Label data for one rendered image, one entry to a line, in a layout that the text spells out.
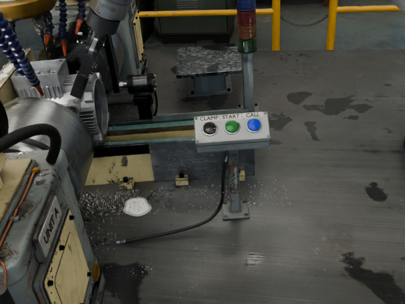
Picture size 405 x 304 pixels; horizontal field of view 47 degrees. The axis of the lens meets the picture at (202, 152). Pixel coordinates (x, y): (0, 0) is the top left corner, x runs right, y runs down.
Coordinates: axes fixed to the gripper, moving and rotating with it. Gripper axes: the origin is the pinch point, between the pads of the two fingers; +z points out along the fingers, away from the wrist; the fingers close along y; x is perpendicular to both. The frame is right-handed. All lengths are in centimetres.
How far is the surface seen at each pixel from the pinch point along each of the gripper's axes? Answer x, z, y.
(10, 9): -19.6, -12.9, 3.0
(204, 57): 37, 1, -60
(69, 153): 4.0, -0.1, 29.2
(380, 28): 228, -4, -324
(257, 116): 39.4, -18.6, 16.7
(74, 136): 3.6, -0.3, 23.2
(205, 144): 30.7, -9.3, 21.3
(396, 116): 97, -20, -25
